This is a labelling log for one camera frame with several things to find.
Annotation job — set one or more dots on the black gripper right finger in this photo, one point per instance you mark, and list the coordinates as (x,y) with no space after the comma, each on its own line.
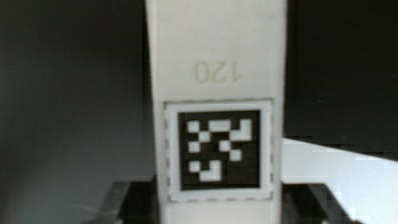
(312,206)

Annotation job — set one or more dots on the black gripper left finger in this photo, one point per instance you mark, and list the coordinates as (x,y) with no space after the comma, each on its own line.
(129,205)

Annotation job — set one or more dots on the white desk leg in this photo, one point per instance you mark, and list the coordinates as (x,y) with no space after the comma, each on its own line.
(218,55)

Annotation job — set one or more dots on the white fiducial marker sheet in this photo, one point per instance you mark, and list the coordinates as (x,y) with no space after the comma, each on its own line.
(358,175)

